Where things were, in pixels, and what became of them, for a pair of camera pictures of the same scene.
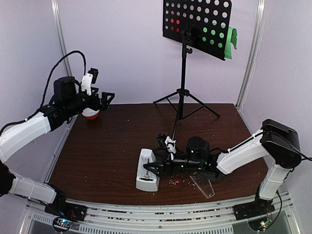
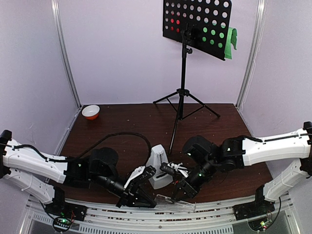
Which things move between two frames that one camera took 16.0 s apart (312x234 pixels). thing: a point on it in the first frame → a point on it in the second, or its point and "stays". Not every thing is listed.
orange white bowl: (90, 114) stays
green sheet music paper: (232, 38) stays
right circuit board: (259, 224) stays
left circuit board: (62, 224) stays
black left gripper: (103, 104) → (131, 195)
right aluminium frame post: (251, 63) stays
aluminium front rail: (37, 220) stays
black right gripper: (165, 167) → (185, 185)
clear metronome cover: (204, 184) → (165, 203)
